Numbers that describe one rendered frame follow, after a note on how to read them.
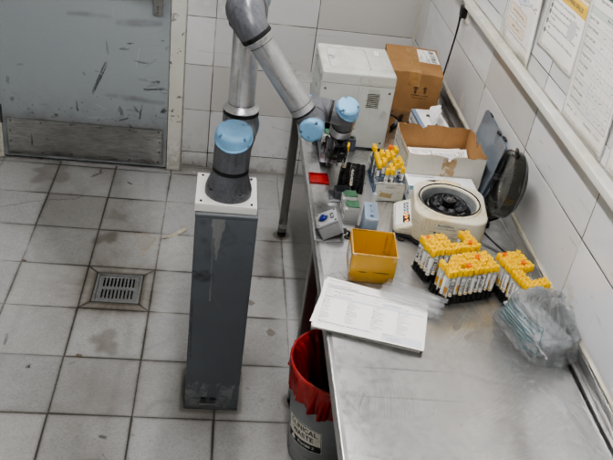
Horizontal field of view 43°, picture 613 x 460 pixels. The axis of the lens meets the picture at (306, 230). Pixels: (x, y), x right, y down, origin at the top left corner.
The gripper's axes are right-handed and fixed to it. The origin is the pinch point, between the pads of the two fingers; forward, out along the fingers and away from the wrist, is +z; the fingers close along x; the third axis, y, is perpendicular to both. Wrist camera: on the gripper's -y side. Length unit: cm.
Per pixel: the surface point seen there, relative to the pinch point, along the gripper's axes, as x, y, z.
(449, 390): 21, 96, -49
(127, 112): -88, -95, 124
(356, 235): 3, 44, -29
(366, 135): 15.4, -16.5, 8.7
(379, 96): 17.5, -25.1, -4.9
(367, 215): 6.6, 36.4, -26.8
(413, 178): 27.6, 10.9, -8.6
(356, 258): 1, 55, -35
